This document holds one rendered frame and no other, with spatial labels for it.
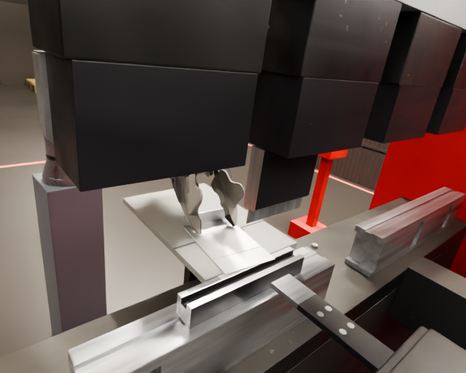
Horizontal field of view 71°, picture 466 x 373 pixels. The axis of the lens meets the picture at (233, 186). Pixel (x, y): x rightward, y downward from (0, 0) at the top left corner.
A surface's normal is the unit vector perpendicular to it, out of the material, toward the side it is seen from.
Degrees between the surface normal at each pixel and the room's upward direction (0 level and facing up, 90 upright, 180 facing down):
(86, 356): 0
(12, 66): 90
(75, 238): 90
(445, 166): 90
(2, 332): 0
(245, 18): 90
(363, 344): 0
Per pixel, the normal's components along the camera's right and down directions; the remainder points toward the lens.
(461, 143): -0.77, 0.16
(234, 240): 0.12, -0.92
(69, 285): 0.68, 0.36
